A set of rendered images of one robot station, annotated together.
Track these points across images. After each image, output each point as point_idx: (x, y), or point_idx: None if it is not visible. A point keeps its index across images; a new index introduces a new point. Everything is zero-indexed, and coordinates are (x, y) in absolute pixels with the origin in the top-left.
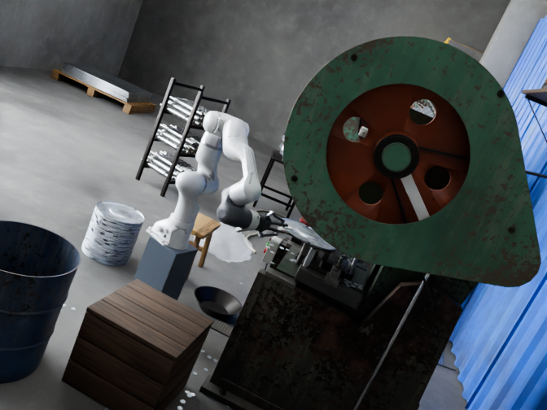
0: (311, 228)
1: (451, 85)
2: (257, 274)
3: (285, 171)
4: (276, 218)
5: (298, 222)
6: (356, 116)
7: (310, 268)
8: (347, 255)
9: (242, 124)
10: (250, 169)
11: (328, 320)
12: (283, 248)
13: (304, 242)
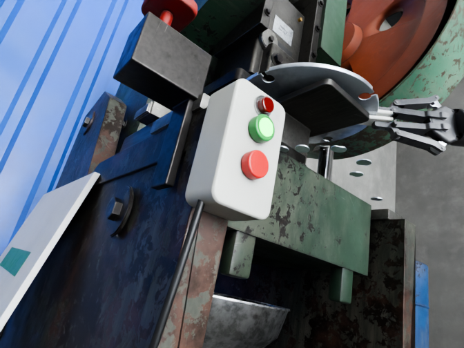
0: (257, 81)
1: (346, 12)
2: (414, 231)
3: (462, 75)
4: (416, 109)
5: (290, 66)
6: (398, 11)
7: None
8: (348, 157)
9: None
10: None
11: None
12: (295, 148)
13: (316, 135)
